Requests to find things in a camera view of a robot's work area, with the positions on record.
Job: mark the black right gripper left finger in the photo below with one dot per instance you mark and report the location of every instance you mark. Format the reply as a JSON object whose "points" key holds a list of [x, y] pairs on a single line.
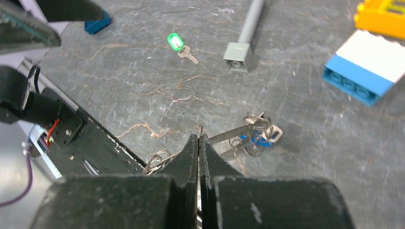
{"points": [[166, 200]]}

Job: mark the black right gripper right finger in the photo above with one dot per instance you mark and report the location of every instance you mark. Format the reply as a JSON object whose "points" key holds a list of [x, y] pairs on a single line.
{"points": [[233, 201]]}

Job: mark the perforated metal ring plate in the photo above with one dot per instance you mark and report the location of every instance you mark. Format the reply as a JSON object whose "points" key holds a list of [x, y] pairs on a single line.
{"points": [[163, 157]]}

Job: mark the blue key tag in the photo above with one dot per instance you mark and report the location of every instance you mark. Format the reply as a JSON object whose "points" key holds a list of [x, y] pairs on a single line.
{"points": [[257, 140]]}

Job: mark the silver key with ring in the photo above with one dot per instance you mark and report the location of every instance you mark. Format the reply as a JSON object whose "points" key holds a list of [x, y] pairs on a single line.
{"points": [[263, 127]]}

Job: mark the green key tag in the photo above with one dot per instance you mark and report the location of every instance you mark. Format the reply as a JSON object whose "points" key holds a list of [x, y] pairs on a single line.
{"points": [[183, 51]]}

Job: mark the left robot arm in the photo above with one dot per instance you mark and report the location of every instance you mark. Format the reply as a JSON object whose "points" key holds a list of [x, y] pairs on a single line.
{"points": [[28, 29]]}

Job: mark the grey toy axle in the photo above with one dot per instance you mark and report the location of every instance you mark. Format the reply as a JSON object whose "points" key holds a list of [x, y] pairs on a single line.
{"points": [[239, 55]]}

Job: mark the dark blue flat brick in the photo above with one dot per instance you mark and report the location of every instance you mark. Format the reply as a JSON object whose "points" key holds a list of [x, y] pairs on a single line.
{"points": [[93, 27]]}

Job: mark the white and blue brick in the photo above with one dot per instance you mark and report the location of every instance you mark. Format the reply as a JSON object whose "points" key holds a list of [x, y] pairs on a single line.
{"points": [[366, 66]]}

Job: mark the yellow window brick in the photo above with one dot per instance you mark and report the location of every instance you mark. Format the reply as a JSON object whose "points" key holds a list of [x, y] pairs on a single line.
{"points": [[384, 17]]}

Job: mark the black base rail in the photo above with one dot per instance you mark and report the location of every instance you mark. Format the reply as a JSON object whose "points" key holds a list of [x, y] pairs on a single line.
{"points": [[78, 144]]}

